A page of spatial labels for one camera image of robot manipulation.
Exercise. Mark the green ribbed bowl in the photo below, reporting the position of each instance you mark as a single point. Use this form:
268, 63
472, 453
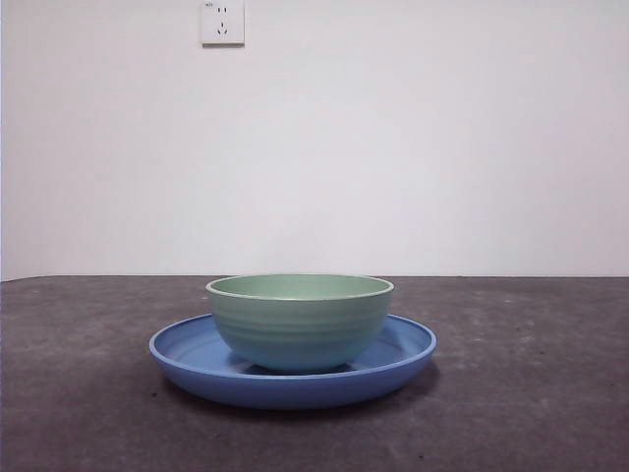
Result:
300, 334

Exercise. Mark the blue round plate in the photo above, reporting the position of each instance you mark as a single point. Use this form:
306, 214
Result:
295, 391

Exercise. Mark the white wall socket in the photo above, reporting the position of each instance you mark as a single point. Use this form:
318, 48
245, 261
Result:
223, 24

